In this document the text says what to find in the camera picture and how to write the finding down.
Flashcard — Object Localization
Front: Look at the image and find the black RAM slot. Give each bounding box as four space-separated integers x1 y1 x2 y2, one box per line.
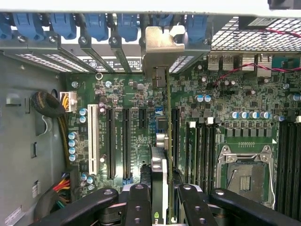
210 122 217 190
203 117 211 189
197 122 204 188
294 122 301 221
286 122 294 217
278 122 286 212

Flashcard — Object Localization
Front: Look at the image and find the CPU socket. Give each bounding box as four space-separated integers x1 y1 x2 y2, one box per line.
216 144 276 210

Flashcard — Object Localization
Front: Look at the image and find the black long expansion slot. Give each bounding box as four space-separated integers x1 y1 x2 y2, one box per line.
171 107 181 167
105 106 117 181
121 107 133 186

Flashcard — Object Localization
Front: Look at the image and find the white PCI expansion slot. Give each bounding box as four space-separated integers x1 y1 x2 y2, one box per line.
87 103 99 177

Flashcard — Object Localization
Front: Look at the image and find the socket locking lever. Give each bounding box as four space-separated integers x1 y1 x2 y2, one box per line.
269 153 277 210

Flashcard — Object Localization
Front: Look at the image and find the black short expansion slot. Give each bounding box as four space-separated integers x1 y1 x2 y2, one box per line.
138 108 148 129

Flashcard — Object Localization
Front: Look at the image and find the blue expansion slot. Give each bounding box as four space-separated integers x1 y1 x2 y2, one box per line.
154 105 165 134

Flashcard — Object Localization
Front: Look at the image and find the green motherboard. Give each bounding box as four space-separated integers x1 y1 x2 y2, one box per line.
60 53 301 221

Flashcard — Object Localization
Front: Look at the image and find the white power connector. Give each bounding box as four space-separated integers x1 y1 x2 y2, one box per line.
59 90 79 113

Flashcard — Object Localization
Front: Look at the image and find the silver USB port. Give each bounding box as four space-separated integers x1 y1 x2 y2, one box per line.
220 54 234 71
207 54 219 71

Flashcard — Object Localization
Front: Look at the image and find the silver rear port housing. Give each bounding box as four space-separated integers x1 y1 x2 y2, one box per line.
241 53 256 72
257 53 273 78

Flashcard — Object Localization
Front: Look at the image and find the teal rear connector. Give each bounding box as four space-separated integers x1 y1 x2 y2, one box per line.
272 56 301 72

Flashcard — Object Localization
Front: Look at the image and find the blue card retention clip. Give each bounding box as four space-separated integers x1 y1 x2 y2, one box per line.
186 14 208 45
151 13 174 30
48 13 78 40
0 13 13 40
117 13 140 43
12 13 45 42
84 13 109 42

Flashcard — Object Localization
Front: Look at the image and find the open grey PC case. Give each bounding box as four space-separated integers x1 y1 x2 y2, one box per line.
0 0 301 226

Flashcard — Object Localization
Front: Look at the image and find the black rear case fan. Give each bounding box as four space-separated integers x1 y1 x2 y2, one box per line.
238 16 278 31

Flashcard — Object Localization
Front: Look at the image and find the coloured power wire bundle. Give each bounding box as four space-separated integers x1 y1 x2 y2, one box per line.
52 173 71 209

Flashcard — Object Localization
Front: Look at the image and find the black braided power cable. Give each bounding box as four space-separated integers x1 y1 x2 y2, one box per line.
30 90 74 171

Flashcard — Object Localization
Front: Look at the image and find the red-black twisted wire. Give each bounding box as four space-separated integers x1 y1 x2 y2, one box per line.
211 62 301 89

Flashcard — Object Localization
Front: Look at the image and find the red-black fan wire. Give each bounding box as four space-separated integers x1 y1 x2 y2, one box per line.
265 27 301 38

